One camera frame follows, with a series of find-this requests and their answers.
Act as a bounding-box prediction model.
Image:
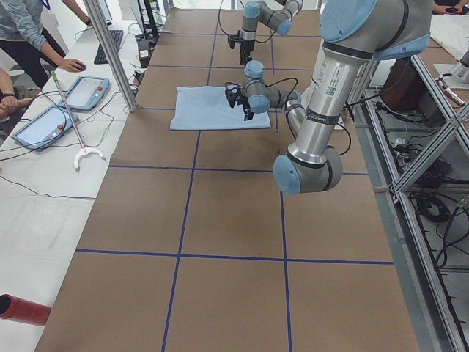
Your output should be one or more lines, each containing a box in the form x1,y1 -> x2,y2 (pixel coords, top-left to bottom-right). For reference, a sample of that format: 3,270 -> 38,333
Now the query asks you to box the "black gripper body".
240,38 -> 255,66
237,94 -> 254,121

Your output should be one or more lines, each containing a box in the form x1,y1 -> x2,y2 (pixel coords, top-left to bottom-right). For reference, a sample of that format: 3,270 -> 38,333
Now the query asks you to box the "light blue t-shirt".
170,86 -> 271,131

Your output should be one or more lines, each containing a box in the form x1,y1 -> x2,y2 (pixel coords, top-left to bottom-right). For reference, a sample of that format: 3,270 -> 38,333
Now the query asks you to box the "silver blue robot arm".
228,0 -> 303,66
239,1 -> 433,194

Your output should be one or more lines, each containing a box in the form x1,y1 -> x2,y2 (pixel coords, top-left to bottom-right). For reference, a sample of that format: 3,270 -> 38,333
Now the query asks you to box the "seated person forearm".
0,69 -> 32,122

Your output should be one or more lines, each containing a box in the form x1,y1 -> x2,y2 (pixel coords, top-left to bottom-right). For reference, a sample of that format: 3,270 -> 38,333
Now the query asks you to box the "black keyboard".
93,29 -> 125,65

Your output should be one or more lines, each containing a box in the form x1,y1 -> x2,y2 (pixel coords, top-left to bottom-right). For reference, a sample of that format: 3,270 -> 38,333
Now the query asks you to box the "blue teach pendant far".
64,76 -> 110,112

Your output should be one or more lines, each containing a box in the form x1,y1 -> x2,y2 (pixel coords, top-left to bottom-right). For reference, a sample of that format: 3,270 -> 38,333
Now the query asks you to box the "blue teach pendant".
64,76 -> 110,112
11,106 -> 78,150

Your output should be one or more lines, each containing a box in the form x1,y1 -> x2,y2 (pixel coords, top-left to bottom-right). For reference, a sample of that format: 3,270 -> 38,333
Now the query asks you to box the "white reacher grabber stick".
51,70 -> 105,172

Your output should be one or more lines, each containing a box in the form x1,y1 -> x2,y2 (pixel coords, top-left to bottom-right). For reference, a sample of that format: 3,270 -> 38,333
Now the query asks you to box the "blue teach pendant near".
11,106 -> 78,150

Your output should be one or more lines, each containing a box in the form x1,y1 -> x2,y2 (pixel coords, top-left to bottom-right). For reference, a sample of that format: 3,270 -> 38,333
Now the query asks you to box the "person in blue shirt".
1,0 -> 84,88

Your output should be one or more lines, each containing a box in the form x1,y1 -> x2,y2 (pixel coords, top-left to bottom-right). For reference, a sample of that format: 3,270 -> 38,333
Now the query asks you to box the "red cylinder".
1,294 -> 51,326

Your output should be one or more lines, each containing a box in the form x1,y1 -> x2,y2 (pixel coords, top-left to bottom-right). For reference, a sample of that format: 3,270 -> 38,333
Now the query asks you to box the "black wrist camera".
224,82 -> 240,109
227,34 -> 240,50

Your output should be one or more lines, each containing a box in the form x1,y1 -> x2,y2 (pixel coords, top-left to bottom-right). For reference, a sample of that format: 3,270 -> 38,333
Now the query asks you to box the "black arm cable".
218,0 -> 245,37
263,76 -> 352,157

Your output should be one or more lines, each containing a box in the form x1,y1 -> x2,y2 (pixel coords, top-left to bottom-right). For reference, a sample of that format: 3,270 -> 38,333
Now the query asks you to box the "aluminium frame post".
84,0 -> 137,112

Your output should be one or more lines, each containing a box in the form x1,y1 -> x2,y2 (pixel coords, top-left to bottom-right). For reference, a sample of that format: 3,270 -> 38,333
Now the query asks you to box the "aluminium side rack frame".
348,47 -> 468,351

